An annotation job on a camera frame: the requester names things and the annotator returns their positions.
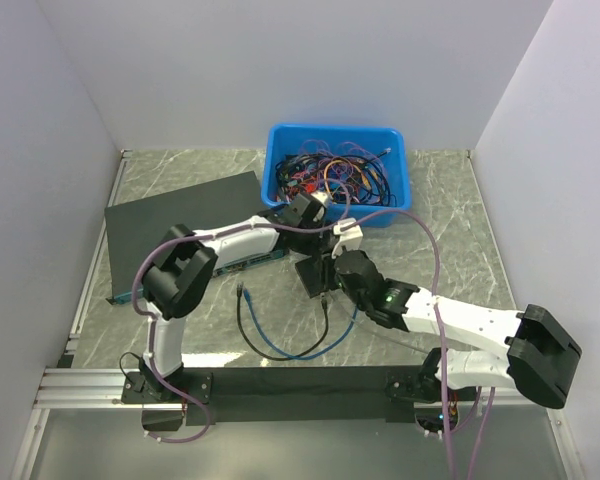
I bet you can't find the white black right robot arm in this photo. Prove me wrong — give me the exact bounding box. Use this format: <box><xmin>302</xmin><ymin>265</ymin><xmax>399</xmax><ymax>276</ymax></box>
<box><xmin>333</xmin><ymin>250</ymin><xmax>582</xmax><ymax>409</ymax></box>

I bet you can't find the blue ethernet cable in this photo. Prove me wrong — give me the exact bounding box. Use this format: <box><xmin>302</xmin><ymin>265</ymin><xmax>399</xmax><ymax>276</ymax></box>
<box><xmin>241</xmin><ymin>290</ymin><xmax>359</xmax><ymax>363</ymax></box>

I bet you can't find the large black network switch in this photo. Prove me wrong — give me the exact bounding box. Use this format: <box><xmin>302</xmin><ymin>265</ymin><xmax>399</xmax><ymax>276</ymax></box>
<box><xmin>105</xmin><ymin>171</ymin><xmax>265</xmax><ymax>305</ymax></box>

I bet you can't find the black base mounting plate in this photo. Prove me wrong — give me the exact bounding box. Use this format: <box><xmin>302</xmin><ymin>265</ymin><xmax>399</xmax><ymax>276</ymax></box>
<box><xmin>119</xmin><ymin>365</ymin><xmax>481</xmax><ymax>427</ymax></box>

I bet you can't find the black ethernet cable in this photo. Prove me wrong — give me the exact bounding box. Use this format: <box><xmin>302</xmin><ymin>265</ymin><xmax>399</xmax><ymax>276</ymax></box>
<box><xmin>235</xmin><ymin>282</ymin><xmax>331</xmax><ymax>362</ymax></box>

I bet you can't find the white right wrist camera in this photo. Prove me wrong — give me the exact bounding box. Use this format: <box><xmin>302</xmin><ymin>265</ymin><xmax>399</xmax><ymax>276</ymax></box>
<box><xmin>331</xmin><ymin>218</ymin><xmax>363</xmax><ymax>259</ymax></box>

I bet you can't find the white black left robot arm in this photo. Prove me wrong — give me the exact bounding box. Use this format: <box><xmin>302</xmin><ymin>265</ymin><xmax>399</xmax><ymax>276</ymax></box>
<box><xmin>132</xmin><ymin>191</ymin><xmax>330</xmax><ymax>403</ymax></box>

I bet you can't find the tangled coloured wires bundle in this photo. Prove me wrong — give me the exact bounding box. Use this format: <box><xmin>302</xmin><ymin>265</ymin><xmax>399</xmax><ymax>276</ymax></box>
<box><xmin>274</xmin><ymin>139</ymin><xmax>396</xmax><ymax>207</ymax></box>

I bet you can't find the small black network switch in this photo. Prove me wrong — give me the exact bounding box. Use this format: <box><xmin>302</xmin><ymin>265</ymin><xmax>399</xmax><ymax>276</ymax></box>
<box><xmin>295</xmin><ymin>255</ymin><xmax>333</xmax><ymax>298</ymax></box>

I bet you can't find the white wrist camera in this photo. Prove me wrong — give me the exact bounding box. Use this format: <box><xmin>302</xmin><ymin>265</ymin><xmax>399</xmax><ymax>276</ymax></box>
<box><xmin>331</xmin><ymin>218</ymin><xmax>363</xmax><ymax>259</ymax></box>
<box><xmin>309</xmin><ymin>187</ymin><xmax>331</xmax><ymax>208</ymax></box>

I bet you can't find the blue plastic bin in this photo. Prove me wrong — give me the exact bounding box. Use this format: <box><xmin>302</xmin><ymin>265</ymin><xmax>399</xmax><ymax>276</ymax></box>
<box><xmin>261</xmin><ymin>123</ymin><xmax>412</xmax><ymax>228</ymax></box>

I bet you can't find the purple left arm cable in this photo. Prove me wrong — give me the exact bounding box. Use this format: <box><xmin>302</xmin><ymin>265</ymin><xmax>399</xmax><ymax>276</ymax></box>
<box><xmin>132</xmin><ymin>177</ymin><xmax>354</xmax><ymax>444</ymax></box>

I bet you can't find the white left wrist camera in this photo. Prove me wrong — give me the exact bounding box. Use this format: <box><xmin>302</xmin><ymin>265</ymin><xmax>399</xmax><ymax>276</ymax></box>
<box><xmin>309</xmin><ymin>187</ymin><xmax>331</xmax><ymax>208</ymax></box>

